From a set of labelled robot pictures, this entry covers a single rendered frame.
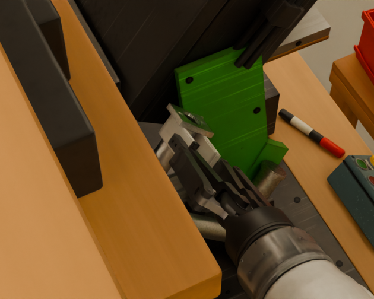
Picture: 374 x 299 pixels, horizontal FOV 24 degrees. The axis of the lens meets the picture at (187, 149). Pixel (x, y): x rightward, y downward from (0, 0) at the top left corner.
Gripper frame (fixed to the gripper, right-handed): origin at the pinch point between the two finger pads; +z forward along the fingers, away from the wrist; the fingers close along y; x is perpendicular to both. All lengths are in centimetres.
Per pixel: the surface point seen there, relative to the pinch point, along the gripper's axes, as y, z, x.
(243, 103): -7.4, 4.4, -6.2
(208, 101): -2.3, 4.3, -4.6
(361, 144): -44.7, 14.6, -5.3
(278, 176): -17.3, 0.6, -0.2
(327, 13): -134, 129, -8
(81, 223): 59, -63, -23
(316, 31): -22.4, 16.5, -17.2
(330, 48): -132, 116, -1
